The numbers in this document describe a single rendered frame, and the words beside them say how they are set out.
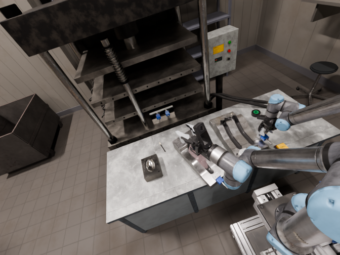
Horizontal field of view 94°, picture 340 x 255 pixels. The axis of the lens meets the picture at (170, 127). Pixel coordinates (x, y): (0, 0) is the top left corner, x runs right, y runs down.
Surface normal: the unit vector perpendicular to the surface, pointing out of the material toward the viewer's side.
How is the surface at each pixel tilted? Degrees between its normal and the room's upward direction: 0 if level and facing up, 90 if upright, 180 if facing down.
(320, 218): 82
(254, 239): 0
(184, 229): 0
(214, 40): 90
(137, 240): 0
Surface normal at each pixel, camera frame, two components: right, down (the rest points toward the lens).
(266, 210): -0.22, -0.66
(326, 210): -0.76, 0.50
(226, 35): 0.27, 0.66
